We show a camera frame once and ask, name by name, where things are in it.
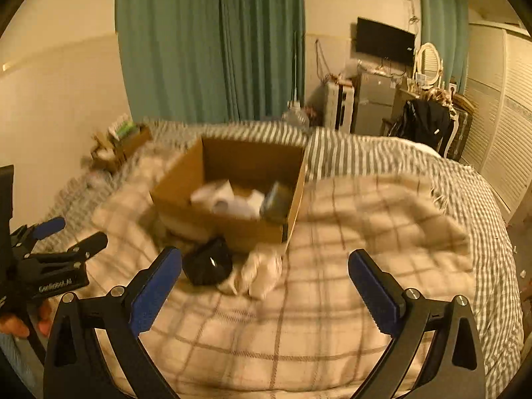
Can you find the wide green curtain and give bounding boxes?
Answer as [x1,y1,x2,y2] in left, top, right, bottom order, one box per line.
[115,0,306,124]

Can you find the grey refrigerator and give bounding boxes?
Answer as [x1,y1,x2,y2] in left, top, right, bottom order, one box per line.
[352,71,402,136]

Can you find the person's left hand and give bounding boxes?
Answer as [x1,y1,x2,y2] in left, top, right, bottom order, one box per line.
[0,297,54,338]

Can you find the small bedside cardboard box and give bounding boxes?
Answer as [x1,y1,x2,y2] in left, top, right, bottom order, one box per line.
[91,121,154,173]

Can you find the black sock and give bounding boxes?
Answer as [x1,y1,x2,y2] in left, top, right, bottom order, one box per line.
[183,237,233,287]

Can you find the white oval mirror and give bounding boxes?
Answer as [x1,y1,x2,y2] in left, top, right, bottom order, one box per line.
[414,43,444,89]

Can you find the white louvered wardrobe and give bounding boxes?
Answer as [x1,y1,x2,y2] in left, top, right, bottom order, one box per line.
[461,23,532,225]

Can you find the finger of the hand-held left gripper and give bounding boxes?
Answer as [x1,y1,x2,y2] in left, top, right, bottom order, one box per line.
[39,232,109,267]
[10,217,66,255]

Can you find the grey green pouch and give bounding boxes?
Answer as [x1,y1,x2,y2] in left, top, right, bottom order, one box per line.
[260,182,294,222]

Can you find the black jacket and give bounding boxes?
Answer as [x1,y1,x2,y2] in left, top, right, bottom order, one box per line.
[391,99,454,150]

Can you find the white chair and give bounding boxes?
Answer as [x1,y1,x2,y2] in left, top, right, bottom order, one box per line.
[438,106,459,159]

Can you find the white cloth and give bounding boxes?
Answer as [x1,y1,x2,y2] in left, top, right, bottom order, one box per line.
[218,243,284,299]

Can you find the brown cardboard box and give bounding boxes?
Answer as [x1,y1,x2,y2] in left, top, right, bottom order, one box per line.
[150,135,309,254]

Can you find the clear plastic bottle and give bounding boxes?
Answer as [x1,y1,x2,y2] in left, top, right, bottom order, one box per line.
[283,102,311,130]

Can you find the narrow green curtain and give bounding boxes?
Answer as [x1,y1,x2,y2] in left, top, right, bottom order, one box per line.
[418,0,470,92]

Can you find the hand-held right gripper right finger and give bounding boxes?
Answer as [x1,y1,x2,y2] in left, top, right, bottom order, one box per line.
[348,249,487,399]

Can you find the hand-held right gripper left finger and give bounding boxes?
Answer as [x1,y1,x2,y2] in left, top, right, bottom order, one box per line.
[44,246,184,399]

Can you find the white floor appliance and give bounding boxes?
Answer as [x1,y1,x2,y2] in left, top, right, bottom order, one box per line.
[324,81,356,131]

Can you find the white clothes in box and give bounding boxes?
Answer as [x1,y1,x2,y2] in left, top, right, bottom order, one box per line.
[190,180,267,220]

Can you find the beige plaid blanket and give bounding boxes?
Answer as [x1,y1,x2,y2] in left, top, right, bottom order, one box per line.
[89,145,476,399]

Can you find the black wall television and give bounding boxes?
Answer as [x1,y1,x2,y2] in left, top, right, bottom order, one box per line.
[356,17,416,67]

